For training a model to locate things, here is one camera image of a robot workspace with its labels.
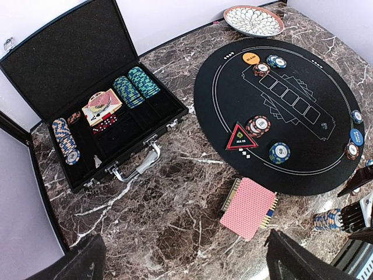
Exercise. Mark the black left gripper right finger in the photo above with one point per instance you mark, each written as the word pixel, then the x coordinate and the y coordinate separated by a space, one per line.
pixel 286 259

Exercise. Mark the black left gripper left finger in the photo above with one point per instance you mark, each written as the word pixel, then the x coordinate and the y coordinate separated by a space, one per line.
pixel 85 261

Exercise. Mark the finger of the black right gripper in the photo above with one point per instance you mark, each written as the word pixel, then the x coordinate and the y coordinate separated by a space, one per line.
pixel 362 176

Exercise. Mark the blue small blind button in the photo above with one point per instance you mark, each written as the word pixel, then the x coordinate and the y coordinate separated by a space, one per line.
pixel 356 137

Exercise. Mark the blue white chip stack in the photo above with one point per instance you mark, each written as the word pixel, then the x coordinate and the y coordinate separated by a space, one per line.
pixel 329 220

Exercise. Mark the red playing card deck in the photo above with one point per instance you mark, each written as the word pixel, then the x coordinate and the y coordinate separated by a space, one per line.
pixel 248 207

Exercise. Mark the red triangular all-in button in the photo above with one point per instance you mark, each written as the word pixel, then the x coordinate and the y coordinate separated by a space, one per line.
pixel 240 139

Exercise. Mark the orange big blind button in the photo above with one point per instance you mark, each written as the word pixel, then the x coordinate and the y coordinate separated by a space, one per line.
pixel 251 58

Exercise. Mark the round black poker mat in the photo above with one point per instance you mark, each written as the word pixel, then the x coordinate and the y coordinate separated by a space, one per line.
pixel 308 104

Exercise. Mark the blue tan chip row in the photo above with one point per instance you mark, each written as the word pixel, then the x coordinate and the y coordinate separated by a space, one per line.
pixel 66 141

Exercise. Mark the red dice row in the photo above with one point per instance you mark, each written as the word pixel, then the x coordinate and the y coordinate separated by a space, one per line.
pixel 103 125

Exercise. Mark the brown chip row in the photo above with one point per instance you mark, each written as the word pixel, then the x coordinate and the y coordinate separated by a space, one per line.
pixel 74 118

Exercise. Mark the black poker chip case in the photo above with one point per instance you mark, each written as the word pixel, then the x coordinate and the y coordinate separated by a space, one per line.
pixel 61 66

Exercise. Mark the boxed card deck in case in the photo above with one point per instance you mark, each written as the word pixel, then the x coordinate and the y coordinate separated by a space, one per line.
pixel 100 106

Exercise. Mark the green chip row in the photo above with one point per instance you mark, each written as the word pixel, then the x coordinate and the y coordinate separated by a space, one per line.
pixel 128 92

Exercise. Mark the teal chip row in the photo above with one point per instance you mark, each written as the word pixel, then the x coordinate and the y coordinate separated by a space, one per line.
pixel 143 82

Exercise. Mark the patterned ceramic plate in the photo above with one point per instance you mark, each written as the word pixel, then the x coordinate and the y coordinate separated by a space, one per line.
pixel 253 21

